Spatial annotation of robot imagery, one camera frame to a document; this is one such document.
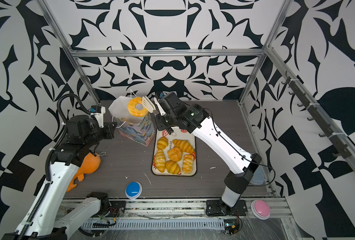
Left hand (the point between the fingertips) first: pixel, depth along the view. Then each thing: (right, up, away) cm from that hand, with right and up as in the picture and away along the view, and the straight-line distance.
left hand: (114, 120), depth 70 cm
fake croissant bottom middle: (+27, -26, +13) cm, 39 cm away
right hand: (+20, +1, -3) cm, 20 cm away
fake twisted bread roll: (+35, -26, +13) cm, 45 cm away
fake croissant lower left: (+19, -23, +16) cm, 34 cm away
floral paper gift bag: (+10, -5, +9) cm, 14 cm away
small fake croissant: (+20, -14, +23) cm, 34 cm away
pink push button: (+69, -43, +3) cm, 82 cm away
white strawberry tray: (+28, -20, +18) cm, 38 cm away
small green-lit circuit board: (+54, -49, +1) cm, 73 cm away
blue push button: (+6, -36, +8) cm, 38 cm away
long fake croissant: (+34, -16, +21) cm, 43 cm away
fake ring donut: (+8, +6, 0) cm, 10 cm away
